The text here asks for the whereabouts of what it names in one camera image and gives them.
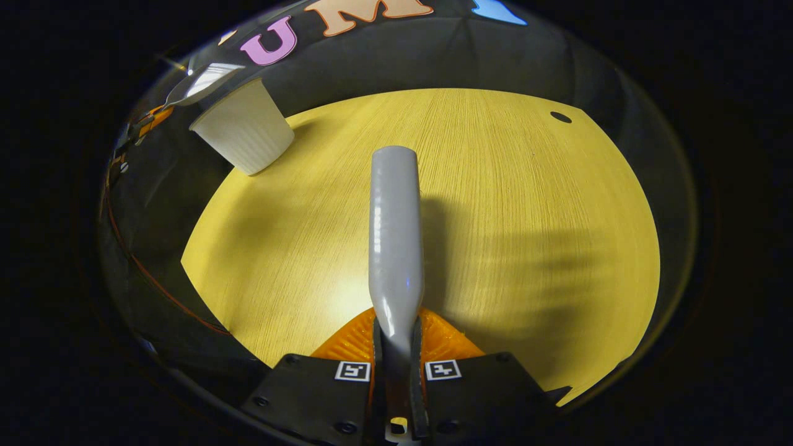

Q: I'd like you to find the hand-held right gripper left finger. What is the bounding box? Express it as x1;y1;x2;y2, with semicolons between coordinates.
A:
239;307;380;446

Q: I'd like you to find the white ribbed garbage bin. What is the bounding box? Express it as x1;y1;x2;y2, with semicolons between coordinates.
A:
189;77;296;177

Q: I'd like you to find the small grey broom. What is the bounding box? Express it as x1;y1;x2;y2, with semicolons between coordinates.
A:
368;146;428;439

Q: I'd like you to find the wooden desktop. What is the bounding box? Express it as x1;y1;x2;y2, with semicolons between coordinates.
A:
180;87;661;408

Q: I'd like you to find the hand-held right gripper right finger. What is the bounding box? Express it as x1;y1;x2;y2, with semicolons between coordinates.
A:
411;308;574;446

